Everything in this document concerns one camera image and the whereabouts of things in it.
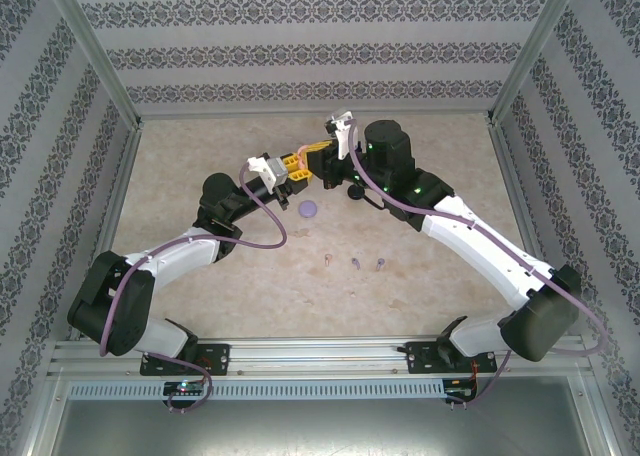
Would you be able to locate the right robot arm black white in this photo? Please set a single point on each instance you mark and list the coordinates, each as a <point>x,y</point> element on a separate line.
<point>480,246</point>

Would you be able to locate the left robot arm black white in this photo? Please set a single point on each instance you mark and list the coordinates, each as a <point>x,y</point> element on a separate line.
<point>110,301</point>

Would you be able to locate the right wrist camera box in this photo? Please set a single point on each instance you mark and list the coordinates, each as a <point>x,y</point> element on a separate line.
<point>342,136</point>

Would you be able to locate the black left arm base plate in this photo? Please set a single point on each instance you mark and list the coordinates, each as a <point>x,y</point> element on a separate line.
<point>215,358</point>

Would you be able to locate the right control circuit board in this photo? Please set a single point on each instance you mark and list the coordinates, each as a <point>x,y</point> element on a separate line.
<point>460,391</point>

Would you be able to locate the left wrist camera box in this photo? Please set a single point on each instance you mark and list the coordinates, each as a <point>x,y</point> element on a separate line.
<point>272,171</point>

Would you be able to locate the aluminium mounting rail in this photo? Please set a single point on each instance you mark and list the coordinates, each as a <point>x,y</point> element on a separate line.
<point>320,356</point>

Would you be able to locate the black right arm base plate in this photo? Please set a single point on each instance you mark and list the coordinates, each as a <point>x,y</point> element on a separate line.
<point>420,358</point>

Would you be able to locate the aluminium right side rail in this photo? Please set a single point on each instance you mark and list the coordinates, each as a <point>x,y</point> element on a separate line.
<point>507,171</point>

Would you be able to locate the aluminium left side rail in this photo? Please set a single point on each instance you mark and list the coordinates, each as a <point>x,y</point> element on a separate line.
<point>125,171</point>

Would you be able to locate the aluminium right frame post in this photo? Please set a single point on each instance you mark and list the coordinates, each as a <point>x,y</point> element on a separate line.
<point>535,51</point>

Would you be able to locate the aluminium frame post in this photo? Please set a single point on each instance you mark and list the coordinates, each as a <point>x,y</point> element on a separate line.
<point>535,51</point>
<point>90,46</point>

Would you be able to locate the left control circuit board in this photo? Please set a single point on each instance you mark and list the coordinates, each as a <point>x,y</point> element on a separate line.
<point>182,387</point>

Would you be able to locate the aluminium left frame post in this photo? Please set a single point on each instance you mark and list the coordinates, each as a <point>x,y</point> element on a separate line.
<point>90,46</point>

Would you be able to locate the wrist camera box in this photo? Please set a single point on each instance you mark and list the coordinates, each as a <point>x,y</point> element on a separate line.
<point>272,171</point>
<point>342,136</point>

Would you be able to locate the purple earbud charging case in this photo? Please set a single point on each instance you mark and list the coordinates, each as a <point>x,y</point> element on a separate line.
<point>307,209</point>

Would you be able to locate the control circuit board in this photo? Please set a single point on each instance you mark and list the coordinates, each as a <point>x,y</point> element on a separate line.
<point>460,391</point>
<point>182,387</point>

